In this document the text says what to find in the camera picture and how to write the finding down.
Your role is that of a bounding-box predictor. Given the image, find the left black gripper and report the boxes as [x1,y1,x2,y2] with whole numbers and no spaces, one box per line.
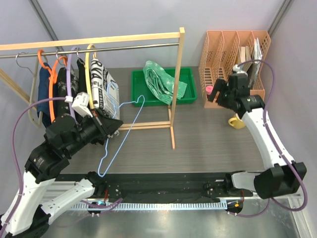
[66,107,124,156]

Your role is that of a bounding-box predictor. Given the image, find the light blue wire hanger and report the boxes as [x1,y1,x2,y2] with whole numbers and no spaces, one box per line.
[98,82,146,178]

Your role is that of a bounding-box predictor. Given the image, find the green white trousers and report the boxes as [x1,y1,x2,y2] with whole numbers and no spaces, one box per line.
[143,60,175,105]

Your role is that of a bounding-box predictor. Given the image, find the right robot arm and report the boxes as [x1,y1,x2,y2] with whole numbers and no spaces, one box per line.
[208,73,307,199]

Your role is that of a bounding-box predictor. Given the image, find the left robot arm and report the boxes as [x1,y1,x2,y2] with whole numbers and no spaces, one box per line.
[0,110,123,238]

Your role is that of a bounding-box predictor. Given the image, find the newspaper print trousers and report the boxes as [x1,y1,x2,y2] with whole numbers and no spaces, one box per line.
[91,59,120,119]

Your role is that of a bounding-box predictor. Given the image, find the black white patterned trousers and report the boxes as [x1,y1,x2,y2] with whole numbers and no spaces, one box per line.
[54,67,79,117]

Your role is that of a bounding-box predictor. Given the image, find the navy blue trousers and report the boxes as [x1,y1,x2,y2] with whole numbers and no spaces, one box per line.
[37,67,52,127]

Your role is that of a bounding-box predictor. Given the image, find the purple plastic hanger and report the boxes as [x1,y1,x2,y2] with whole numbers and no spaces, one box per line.
[66,53,76,120]

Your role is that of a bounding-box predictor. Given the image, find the yellow plastic hanger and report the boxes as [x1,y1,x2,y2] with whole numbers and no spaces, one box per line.
[85,52,94,109]

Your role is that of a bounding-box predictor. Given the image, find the orange plastic hanger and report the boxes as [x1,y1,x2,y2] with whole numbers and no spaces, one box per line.
[37,49,67,122]

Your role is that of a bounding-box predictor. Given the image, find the pink capped bottle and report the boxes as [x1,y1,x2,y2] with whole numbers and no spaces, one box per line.
[206,85,213,99]

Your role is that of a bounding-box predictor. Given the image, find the yellow mug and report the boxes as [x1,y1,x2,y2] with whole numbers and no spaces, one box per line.
[228,114,246,129]

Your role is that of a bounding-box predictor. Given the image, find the orange plastic file organizer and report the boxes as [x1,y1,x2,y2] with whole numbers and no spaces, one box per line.
[199,31,271,109]

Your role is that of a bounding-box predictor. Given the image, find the books in organizer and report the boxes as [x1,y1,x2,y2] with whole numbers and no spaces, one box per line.
[236,38,263,89]

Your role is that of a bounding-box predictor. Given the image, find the wooden clothes rack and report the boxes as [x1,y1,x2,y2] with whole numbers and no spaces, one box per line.
[0,27,186,157]

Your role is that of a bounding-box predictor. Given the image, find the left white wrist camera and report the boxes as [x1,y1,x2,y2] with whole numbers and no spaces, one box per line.
[65,92,93,118]

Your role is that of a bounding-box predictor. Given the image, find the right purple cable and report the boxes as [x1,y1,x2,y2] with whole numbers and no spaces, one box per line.
[235,59,308,218]

